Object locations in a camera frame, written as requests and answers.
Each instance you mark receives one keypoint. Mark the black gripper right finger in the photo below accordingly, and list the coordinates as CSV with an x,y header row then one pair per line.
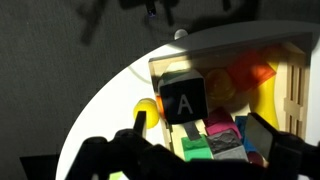
x,y
261,136

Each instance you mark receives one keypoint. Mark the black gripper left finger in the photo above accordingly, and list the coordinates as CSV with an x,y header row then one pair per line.
x,y
140,122

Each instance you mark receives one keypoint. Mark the dark red toy fruit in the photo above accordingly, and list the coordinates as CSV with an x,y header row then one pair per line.
x,y
256,158

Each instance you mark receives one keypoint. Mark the wooden crate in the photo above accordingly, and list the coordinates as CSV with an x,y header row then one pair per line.
x,y
296,100

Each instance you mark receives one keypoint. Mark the orange round toy fruit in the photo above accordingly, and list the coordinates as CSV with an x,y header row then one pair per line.
x,y
220,85

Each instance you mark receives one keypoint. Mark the blue block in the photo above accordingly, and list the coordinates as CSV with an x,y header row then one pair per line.
x,y
240,126

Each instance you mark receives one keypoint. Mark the yellow toy banana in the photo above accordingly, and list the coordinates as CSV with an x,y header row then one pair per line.
x,y
266,100

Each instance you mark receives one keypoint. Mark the magenta block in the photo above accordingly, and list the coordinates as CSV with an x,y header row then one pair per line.
x,y
221,121

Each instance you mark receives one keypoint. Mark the black letter A cube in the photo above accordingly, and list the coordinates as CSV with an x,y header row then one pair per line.
x,y
183,96

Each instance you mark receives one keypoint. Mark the orange cube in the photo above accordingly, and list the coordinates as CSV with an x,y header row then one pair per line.
x,y
248,71

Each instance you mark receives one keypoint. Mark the white table leg base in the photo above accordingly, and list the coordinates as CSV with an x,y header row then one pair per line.
x,y
181,33

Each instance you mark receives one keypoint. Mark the black floor outlet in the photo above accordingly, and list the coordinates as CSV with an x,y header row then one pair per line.
x,y
36,166

